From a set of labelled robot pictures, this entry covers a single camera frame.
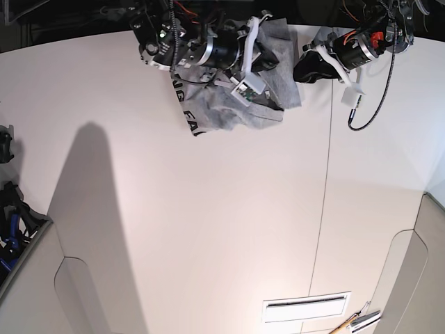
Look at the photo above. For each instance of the grey T-shirt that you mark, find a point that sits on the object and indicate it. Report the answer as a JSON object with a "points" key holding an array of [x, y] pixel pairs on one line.
{"points": [[224, 104]]}

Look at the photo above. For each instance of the blue black equipment pile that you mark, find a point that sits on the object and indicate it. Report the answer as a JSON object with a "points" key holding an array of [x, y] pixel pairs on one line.
{"points": [[19, 225]]}

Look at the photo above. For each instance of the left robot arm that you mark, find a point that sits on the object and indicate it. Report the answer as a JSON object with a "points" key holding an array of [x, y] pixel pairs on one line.
{"points": [[387, 26]]}

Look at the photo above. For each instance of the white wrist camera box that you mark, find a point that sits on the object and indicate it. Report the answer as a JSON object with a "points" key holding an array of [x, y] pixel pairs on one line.
{"points": [[350, 96], [244, 92]]}

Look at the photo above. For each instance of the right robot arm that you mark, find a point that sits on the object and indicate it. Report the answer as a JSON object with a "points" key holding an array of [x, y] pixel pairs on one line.
{"points": [[212, 34]]}

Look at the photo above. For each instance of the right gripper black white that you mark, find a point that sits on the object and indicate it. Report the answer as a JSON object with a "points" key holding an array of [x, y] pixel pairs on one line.
{"points": [[255, 58]]}

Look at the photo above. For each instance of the black device at left edge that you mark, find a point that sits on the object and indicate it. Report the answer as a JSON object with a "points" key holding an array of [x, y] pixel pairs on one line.
{"points": [[6, 154]]}

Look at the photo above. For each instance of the grey flat tool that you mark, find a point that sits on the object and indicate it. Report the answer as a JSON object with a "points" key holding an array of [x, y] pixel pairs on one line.
{"points": [[365, 321]]}

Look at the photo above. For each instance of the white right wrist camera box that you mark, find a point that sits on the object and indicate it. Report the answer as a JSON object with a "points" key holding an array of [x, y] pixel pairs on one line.
{"points": [[244, 92]]}

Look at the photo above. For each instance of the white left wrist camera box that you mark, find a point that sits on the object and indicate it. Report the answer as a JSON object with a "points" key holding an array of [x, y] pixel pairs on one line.
{"points": [[350, 96]]}

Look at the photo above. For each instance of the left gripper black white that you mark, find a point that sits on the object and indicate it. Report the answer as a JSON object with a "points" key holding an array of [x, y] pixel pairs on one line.
{"points": [[335, 58]]}

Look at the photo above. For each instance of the wooden handled tool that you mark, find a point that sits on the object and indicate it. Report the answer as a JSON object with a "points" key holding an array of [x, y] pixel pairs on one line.
{"points": [[353, 317]]}

